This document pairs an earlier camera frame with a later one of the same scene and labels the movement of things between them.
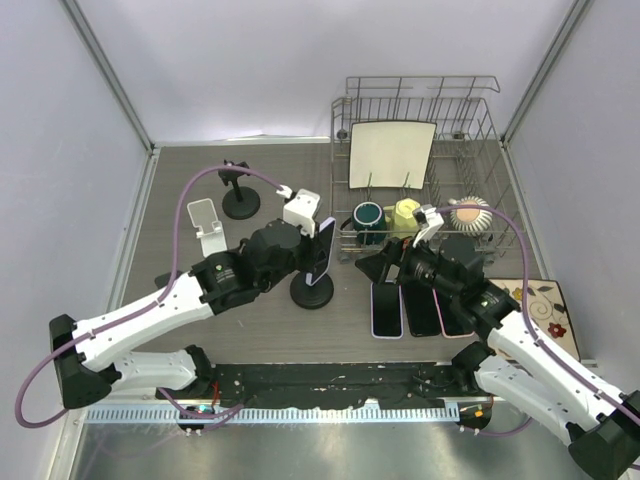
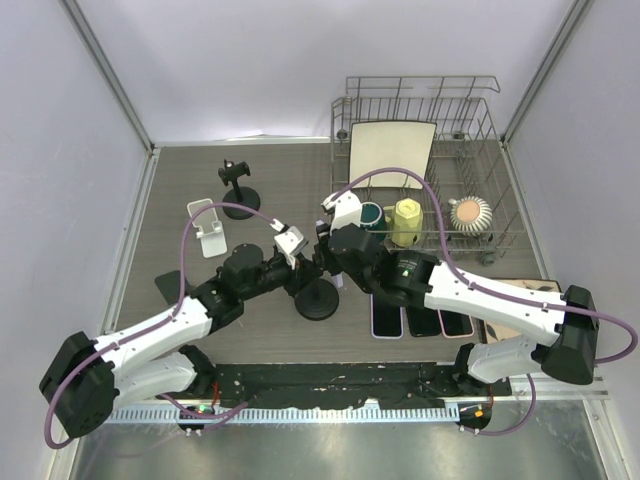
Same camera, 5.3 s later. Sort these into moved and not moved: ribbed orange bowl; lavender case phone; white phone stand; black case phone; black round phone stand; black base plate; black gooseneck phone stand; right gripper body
Moved: black gooseneck phone stand; right gripper body
Not moved: black base plate; black round phone stand; ribbed orange bowl; black case phone; white phone stand; lavender case phone
